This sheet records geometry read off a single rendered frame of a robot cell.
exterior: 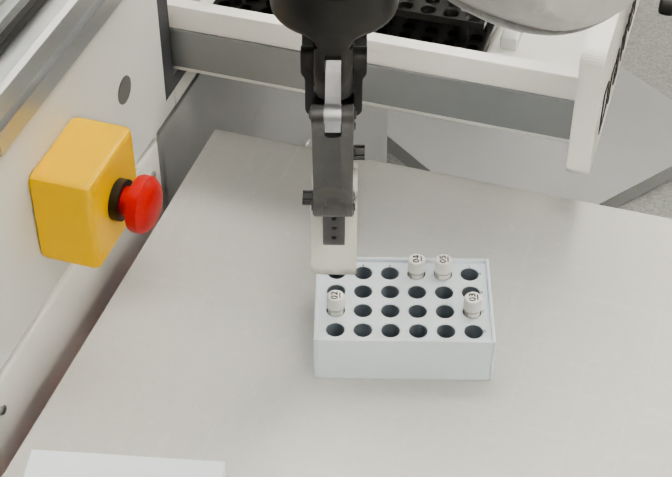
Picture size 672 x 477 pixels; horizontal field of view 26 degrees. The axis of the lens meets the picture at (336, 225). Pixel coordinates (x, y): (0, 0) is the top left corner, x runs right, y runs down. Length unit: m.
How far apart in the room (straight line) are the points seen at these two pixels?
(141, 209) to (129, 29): 0.17
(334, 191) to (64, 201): 0.19
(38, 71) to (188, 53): 0.24
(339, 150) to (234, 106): 0.50
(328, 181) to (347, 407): 0.20
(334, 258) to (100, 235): 0.16
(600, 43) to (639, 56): 1.65
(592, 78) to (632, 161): 1.35
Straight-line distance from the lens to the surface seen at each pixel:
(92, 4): 1.01
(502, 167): 2.34
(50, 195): 0.96
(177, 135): 1.21
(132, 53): 1.09
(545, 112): 1.09
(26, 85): 0.93
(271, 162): 1.19
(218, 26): 1.14
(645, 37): 2.75
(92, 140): 0.98
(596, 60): 1.04
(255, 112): 1.40
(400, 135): 2.40
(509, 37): 1.19
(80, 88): 1.02
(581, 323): 1.07
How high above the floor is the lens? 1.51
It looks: 42 degrees down
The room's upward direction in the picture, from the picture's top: straight up
